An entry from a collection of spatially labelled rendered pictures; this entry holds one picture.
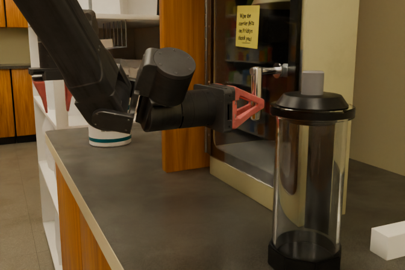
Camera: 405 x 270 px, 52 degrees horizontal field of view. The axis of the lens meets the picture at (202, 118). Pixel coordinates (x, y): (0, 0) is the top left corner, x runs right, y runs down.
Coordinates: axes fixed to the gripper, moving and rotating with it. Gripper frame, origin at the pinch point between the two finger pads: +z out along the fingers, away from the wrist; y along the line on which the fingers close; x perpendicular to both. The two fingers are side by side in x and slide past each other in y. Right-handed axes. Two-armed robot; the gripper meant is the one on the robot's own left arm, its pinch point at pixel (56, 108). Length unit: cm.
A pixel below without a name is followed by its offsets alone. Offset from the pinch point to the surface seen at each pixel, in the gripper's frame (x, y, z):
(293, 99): -56, 21, -7
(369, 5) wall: -19, 75, -23
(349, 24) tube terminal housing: -45, 41, -17
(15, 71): 456, 7, 18
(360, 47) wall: -17, 75, -12
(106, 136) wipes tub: 21.9, 15.8, 12.8
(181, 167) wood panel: -8.4, 26.6, 15.6
